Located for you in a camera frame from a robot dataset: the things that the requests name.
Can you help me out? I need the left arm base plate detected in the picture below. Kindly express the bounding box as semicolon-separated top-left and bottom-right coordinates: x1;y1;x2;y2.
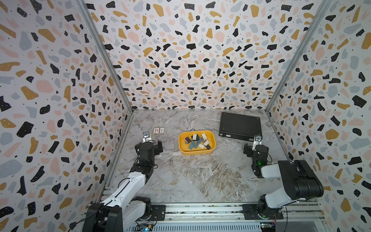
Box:
144;205;166;221

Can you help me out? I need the black hard case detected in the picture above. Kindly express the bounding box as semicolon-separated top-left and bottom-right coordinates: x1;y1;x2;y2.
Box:
218;112;262;141

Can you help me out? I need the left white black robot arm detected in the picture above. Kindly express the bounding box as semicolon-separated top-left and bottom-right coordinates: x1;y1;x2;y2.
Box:
82;131;166;232

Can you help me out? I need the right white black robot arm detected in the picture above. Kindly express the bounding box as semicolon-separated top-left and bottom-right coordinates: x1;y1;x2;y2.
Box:
243;135;324;219

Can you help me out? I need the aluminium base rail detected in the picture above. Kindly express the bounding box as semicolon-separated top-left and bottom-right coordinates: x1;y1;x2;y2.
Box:
79;201;328;232

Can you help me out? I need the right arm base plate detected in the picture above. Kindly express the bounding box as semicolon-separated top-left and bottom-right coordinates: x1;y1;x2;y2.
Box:
242;204;284;220

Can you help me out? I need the small card box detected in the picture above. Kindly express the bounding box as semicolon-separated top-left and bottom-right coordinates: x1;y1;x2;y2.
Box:
153;127;165;135

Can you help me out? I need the yellow plastic storage box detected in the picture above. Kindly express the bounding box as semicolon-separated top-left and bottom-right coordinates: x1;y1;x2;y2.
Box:
178;130;216;156

